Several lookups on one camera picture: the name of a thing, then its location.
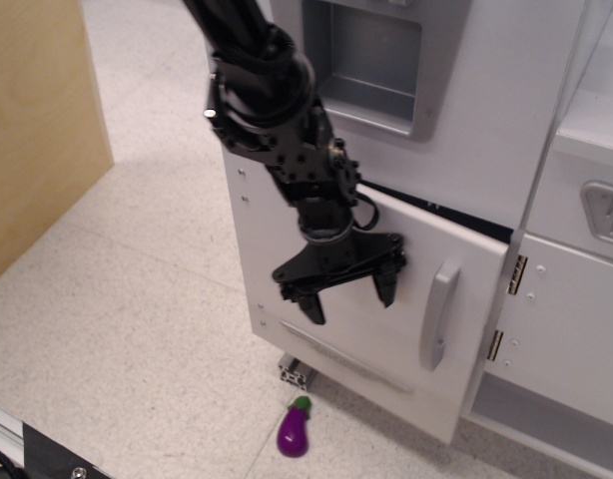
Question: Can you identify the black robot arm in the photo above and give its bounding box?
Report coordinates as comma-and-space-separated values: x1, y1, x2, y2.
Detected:
186, 1, 406, 325

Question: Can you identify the aluminium frame rail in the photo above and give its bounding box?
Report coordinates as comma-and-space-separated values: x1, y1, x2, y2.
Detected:
0, 408, 25, 467

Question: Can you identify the white toy fridge cabinet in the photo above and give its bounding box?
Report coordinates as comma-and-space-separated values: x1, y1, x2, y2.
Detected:
197, 0, 587, 415

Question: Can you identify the wooden plywood panel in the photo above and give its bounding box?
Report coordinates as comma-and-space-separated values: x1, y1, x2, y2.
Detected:
0, 1, 113, 275

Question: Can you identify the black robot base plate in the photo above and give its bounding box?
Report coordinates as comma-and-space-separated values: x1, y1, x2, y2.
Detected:
23, 423, 111, 479

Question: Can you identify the grey fridge door handle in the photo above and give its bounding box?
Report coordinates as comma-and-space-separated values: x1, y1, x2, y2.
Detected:
418, 260, 460, 371

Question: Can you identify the purple toy eggplant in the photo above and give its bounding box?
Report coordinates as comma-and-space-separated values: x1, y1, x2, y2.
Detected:
277, 396, 311, 458

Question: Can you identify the upper brass cabinet hinge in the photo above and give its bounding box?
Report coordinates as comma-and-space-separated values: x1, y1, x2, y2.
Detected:
507, 254, 527, 295

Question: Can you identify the lower brass cabinet hinge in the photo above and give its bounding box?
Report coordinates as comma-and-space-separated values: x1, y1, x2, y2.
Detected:
486, 329, 503, 361

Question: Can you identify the black base cable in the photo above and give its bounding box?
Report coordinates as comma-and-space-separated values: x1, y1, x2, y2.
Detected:
0, 443, 28, 479

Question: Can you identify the brass cabinet hinge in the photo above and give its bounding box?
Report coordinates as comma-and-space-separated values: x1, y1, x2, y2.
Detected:
486, 329, 503, 361
507, 254, 527, 295

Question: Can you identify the white low fridge door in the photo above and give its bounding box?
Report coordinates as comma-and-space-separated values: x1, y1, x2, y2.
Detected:
224, 154, 508, 443

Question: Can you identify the aluminium extrusion foot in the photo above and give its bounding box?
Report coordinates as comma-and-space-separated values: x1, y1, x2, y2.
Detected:
278, 353, 317, 391

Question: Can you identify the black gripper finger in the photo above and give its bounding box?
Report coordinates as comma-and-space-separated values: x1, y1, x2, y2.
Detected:
373, 266, 398, 307
298, 294, 326, 325

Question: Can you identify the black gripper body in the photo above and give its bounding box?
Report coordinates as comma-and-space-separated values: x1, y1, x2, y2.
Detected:
273, 225, 406, 301

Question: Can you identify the white neighbouring cabinet door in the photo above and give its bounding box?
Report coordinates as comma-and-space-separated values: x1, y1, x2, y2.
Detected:
487, 236, 613, 425

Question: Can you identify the grey oven handle panel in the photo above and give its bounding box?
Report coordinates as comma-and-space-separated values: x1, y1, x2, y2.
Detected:
580, 181, 613, 243

